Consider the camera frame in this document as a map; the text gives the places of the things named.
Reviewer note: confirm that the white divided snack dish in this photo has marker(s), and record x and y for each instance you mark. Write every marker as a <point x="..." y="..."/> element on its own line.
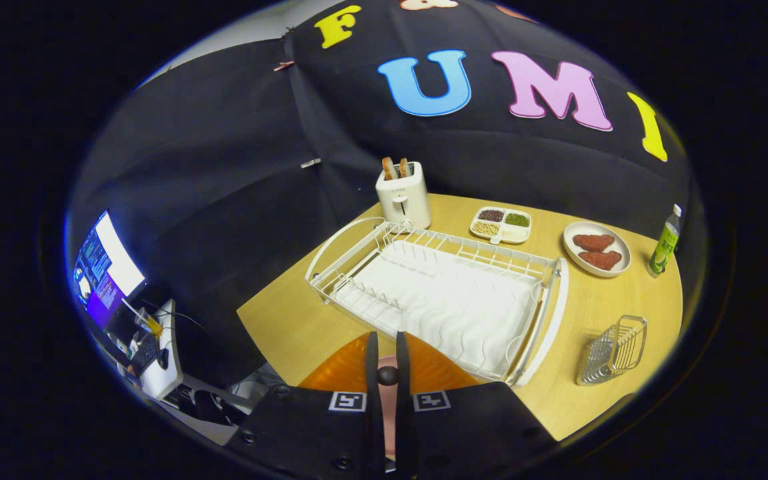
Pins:
<point x="510" y="234"/>

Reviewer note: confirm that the black backdrop cloth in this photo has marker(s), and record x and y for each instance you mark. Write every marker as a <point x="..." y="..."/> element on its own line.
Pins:
<point x="237" y="166"/>

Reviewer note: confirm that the red clip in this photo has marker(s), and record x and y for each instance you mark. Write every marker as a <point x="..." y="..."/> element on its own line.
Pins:
<point x="283" y="65"/>

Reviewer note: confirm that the white toaster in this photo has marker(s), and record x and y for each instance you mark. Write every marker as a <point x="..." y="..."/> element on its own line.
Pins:
<point x="404" y="200"/>

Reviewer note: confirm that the black keyboard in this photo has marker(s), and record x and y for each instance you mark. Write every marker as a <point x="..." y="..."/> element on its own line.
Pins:
<point x="138" y="353"/>

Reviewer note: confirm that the toasted bread slice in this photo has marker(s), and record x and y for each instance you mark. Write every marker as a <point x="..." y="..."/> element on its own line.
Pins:
<point x="404" y="167"/>
<point x="388" y="168"/>

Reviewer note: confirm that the red meat patty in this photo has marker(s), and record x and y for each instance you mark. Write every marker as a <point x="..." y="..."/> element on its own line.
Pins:
<point x="601" y="260"/>
<point x="593" y="242"/>

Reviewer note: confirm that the white plate with meat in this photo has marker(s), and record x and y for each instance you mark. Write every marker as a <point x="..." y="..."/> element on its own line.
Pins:
<point x="569" y="250"/>

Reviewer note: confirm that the white clip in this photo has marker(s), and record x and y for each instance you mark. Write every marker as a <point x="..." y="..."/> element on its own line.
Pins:
<point x="310" y="162"/>

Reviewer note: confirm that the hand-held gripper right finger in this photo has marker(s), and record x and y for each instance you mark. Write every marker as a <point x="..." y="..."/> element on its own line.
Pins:
<point x="405" y="426"/>

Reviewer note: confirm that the yellow drink cup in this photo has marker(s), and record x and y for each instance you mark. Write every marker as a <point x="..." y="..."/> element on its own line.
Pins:
<point x="149" y="324"/>

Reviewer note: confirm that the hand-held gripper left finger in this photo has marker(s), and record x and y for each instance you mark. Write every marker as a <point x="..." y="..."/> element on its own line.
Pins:
<point x="375" y="426"/>

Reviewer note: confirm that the white ribbed drip tray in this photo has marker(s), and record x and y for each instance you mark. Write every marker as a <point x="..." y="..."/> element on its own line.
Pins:
<point x="450" y="300"/>

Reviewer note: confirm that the computer monitor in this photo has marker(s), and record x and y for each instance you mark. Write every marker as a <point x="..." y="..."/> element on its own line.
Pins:
<point x="117" y="260"/>

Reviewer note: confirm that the white side desk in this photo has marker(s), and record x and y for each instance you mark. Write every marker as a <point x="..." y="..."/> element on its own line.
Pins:
<point x="169" y="383"/>

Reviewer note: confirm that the pink plate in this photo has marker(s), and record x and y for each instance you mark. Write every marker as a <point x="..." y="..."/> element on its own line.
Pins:
<point x="388" y="420"/>

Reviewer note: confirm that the green drink bottle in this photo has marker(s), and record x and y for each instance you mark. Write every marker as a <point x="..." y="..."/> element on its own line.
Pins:
<point x="665" y="246"/>

